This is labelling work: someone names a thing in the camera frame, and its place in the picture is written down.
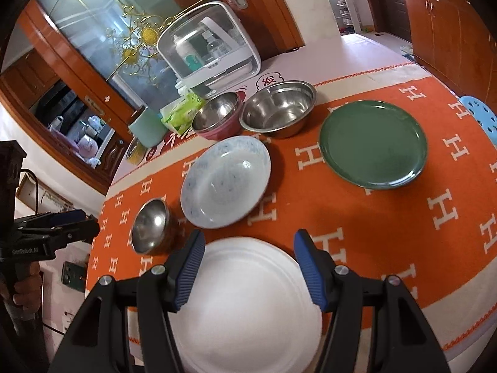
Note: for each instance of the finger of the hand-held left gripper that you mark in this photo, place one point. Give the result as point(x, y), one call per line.
point(77, 233)
point(68, 218)

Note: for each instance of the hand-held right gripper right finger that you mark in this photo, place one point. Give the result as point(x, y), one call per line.
point(310, 276)

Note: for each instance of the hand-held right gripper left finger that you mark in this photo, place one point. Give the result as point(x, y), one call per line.
point(190, 272)

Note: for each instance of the small steel bowl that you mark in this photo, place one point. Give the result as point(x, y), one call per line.
point(151, 225)

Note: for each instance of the blue patterned white plate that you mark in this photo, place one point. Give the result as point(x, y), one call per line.
point(225, 182)

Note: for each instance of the green plate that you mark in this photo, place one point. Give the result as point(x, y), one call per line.
point(372, 143)

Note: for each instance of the pink steel bowl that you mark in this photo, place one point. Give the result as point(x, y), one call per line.
point(217, 118)

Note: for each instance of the large steel bowl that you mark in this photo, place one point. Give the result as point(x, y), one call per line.
point(277, 108)

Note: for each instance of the person's left hand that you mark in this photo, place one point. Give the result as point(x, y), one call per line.
point(31, 281)

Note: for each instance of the dark green smartphone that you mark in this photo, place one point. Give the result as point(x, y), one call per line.
point(73, 276)

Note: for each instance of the orange patterned blanket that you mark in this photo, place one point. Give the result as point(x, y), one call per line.
point(369, 221)

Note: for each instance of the yellow cup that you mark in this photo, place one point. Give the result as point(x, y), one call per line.
point(136, 155)

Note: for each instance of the mint green cup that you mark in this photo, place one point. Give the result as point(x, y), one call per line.
point(146, 128)

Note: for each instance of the green tissue pack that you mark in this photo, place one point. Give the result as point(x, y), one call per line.
point(182, 112)

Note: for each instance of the glass sliding door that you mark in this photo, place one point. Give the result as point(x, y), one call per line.
point(97, 27)

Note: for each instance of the white bottle green label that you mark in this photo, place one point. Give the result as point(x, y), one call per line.
point(190, 56)

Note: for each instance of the clear bottle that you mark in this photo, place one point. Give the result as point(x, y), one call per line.
point(215, 48)

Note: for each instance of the white printed tablecloth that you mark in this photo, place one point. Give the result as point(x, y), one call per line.
point(349, 54)

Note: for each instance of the blue plastic stool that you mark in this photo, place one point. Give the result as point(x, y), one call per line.
point(481, 116)

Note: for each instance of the white sterilizer cabinet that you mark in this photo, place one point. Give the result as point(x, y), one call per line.
point(237, 35)

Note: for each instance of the white shelf rack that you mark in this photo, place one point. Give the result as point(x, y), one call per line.
point(347, 4)

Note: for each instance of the wooden door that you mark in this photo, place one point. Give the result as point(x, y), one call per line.
point(271, 0)

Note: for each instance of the wooden wall cabinet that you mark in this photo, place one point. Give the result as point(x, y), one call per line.
point(446, 19)

